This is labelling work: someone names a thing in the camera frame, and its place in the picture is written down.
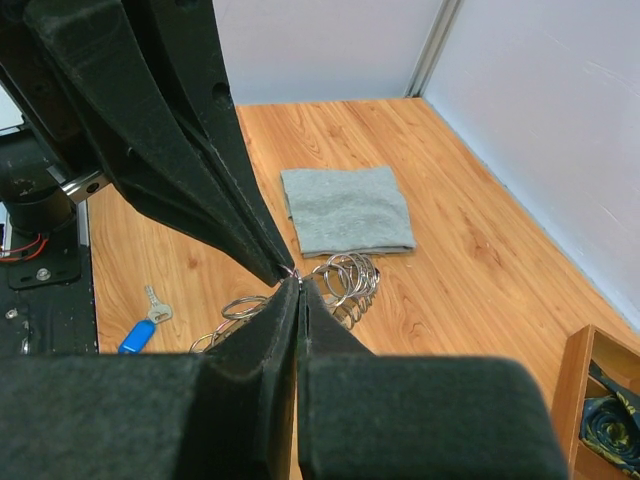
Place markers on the blue key tag with key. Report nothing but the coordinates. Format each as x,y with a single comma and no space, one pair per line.
139,336

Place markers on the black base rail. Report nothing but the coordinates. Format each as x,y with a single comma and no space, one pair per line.
47,303

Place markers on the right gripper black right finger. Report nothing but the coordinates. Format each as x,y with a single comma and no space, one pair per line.
368,416

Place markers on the grey folded cloth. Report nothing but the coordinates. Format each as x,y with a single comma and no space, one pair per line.
342,211

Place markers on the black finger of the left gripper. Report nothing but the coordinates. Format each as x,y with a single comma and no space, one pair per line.
187,35
107,60

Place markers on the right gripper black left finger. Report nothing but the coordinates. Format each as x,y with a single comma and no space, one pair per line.
223,414

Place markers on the dark green patterned tie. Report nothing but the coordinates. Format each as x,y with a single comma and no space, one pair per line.
610,424

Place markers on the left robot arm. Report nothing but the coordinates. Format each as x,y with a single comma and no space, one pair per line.
50,148

